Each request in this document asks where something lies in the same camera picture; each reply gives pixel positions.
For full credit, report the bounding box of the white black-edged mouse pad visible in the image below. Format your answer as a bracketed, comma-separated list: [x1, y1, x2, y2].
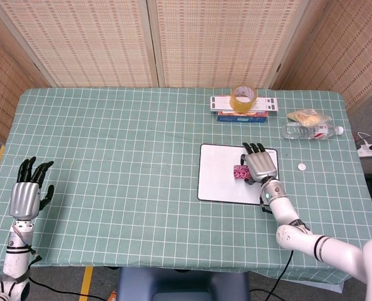
[197, 143, 281, 206]

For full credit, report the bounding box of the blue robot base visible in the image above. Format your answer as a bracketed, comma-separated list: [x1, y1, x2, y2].
[116, 266, 251, 301]

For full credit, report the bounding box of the white power strip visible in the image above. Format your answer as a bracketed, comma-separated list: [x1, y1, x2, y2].
[357, 142, 372, 157]

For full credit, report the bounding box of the small pink patterned object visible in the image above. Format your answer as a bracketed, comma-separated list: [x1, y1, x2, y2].
[232, 164, 252, 181]

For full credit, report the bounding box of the yellow packing tape roll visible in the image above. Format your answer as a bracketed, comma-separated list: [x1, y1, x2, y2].
[230, 85, 258, 113]

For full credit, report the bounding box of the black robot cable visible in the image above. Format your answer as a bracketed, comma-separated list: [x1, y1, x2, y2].
[265, 250, 294, 301]
[29, 275, 118, 301]

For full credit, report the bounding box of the blue cardboard box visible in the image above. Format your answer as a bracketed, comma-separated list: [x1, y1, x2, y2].
[216, 110, 269, 123]

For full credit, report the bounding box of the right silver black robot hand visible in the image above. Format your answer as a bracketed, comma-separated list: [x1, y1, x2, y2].
[239, 142, 281, 185]

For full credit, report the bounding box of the green checkered tablecloth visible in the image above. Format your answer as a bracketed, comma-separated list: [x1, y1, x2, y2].
[0, 87, 372, 285]

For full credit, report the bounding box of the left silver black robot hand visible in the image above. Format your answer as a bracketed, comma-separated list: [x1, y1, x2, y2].
[9, 156, 55, 219]

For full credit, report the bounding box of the bamboo folding screen panel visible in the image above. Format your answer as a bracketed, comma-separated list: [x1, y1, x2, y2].
[272, 0, 372, 114]
[0, 0, 54, 142]
[0, 0, 160, 88]
[147, 0, 302, 90]

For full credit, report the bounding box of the bread in plastic bag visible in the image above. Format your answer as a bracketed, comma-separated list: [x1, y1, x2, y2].
[286, 108, 333, 127]

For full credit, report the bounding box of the clear plastic water bottle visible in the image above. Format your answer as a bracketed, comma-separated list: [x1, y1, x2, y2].
[282, 121, 345, 140]

